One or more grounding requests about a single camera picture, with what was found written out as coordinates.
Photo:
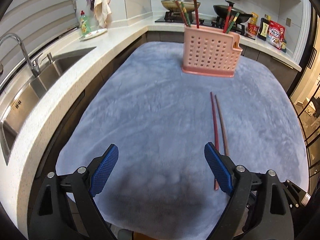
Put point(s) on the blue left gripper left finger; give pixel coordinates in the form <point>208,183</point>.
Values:
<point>100,169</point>

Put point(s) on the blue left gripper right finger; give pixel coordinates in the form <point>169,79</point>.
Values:
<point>218,165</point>

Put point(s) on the brown chopstick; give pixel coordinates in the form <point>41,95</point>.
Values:
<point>224,134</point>

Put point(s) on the green chopstick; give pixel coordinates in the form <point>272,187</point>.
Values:
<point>186,16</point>
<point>233,21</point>

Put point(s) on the bright red chopstick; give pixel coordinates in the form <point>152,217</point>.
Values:
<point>196,14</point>
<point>227,18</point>

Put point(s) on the dark maroon chopstick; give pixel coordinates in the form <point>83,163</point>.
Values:
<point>229,23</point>

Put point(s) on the dark red chopstick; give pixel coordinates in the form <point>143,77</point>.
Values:
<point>180,9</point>

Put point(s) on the chrome kitchen faucet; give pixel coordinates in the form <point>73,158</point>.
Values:
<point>34,65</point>

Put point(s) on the grey-blue plush table cloth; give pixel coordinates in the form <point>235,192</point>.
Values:
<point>160,118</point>

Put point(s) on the stainless steel sink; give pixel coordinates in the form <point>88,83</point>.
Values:
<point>30,94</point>

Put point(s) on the chrome soap dispenser pump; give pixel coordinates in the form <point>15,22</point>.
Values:
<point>47,59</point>

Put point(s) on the pink perforated utensil holder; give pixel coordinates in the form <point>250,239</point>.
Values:
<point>209,51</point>

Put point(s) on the white oval plate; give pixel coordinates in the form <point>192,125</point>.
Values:
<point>93,34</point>

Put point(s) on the green dish soap bottle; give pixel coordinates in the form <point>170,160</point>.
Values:
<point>84,24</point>

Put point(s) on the red cereal bag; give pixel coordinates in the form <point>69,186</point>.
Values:
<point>275,34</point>

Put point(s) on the cream hanging towel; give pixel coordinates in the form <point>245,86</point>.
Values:
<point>101,12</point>

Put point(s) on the black gas stove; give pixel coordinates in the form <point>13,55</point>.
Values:
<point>218,22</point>

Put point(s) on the dark soy sauce bottle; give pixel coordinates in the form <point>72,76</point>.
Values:
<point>263,28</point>

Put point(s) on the yellow seasoning bottle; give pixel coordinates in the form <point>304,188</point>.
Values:
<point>254,19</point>

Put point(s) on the white window blinds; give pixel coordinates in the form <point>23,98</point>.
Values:
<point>37,22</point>

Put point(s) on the black wok with lid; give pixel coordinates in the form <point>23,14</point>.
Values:
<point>221,11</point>

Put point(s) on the beige pan with lid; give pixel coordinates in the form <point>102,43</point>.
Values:
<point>176,5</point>

